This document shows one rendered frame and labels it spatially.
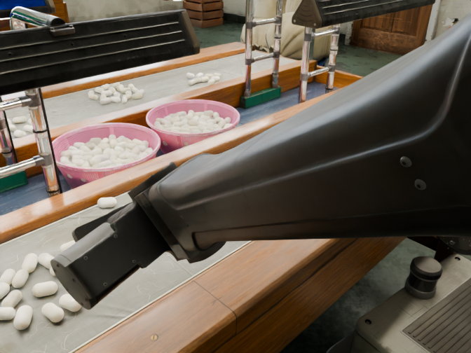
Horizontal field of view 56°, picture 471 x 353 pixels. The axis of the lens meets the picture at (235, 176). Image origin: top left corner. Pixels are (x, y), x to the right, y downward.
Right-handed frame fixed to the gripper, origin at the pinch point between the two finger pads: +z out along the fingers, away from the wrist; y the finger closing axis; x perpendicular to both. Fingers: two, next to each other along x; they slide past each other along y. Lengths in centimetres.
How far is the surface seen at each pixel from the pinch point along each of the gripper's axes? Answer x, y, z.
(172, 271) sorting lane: 8.7, -11.1, 8.7
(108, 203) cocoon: -7.2, -12.9, 25.7
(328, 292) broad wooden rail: 26.7, -35.8, 4.4
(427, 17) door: -67, -473, 165
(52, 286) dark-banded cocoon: 1.9, 5.3, 13.3
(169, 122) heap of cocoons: -24, -48, 49
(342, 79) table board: -18, -132, 50
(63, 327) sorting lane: 7.7, 7.1, 9.1
